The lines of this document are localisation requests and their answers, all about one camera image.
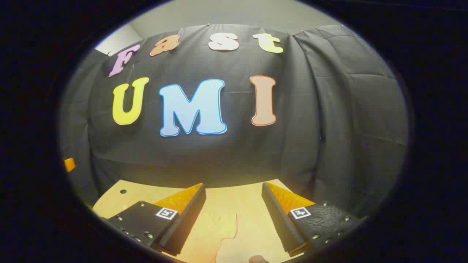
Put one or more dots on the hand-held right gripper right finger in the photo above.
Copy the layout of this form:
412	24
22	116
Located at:
279	223

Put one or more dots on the orange T-shirt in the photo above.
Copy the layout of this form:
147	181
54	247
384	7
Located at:
208	237

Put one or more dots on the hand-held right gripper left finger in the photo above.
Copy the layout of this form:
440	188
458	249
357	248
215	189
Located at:
186	226

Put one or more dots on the black backdrop cloth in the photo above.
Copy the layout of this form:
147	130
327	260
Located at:
234	153

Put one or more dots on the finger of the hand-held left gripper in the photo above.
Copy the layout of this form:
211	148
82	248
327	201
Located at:
68	164

